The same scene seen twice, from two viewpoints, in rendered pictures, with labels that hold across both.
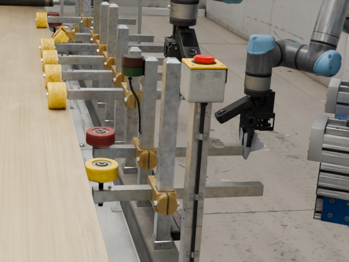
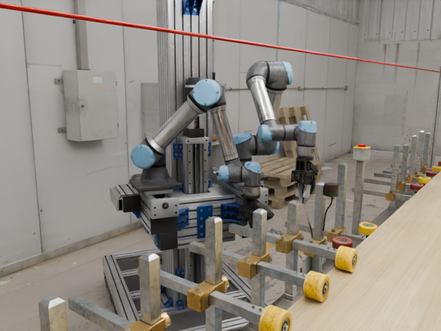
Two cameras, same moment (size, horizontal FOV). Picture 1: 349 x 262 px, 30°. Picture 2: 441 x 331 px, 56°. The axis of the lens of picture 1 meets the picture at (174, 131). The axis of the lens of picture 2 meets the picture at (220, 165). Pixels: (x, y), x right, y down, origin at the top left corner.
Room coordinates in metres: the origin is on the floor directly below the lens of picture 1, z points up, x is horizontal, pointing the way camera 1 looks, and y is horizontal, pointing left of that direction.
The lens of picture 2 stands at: (3.12, 1.13, 1.53)
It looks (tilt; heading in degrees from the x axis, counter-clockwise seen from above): 11 degrees down; 231
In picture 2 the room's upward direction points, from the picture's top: straight up
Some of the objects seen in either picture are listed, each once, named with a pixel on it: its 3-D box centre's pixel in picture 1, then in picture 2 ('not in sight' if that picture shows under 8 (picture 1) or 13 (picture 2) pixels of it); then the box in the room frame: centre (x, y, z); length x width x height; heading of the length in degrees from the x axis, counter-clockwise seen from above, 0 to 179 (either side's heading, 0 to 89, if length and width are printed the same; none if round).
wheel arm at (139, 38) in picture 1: (114, 37); not in sight; (2.97, 0.30, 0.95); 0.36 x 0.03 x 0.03; 104
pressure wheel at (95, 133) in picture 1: (99, 148); (341, 251); (1.71, 0.20, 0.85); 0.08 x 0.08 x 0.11
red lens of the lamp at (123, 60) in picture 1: (132, 60); (331, 186); (1.69, 0.12, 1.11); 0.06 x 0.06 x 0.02
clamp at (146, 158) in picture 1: (143, 153); (316, 245); (1.72, 0.08, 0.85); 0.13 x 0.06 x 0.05; 14
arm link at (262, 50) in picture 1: (260, 55); (251, 174); (1.82, -0.23, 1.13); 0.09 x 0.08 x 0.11; 133
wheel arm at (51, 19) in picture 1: (89, 20); not in sight; (3.44, 0.49, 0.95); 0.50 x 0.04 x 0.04; 104
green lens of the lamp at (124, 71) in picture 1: (132, 69); (331, 192); (1.69, 0.12, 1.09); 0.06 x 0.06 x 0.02
